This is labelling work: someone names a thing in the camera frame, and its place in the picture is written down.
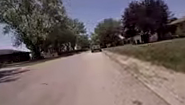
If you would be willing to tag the large green tree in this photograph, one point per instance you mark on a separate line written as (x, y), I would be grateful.
(33, 21)

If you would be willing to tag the low dark house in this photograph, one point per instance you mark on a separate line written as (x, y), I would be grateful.
(0, 56)

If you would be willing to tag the pale building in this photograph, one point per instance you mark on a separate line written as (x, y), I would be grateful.
(63, 48)

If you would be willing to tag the green grass lawn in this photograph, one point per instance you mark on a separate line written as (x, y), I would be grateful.
(167, 53)

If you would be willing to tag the group of green trees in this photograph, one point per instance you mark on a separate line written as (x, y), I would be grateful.
(78, 33)

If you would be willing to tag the pale concrete kerb strip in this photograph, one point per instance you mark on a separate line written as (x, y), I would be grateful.
(157, 78)

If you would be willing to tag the shaded grass verge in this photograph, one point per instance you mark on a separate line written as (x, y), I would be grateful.
(2, 75)

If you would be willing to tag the white building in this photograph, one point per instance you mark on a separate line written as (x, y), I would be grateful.
(138, 38)

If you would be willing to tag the dark red-leaved tree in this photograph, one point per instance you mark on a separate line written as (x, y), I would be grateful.
(146, 15)

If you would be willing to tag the round green tree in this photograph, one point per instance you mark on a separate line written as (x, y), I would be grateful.
(107, 31)

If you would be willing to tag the pale pinkish-grey road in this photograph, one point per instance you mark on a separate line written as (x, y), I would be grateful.
(71, 87)

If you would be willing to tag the dark grey car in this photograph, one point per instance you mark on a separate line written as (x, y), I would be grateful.
(96, 48)

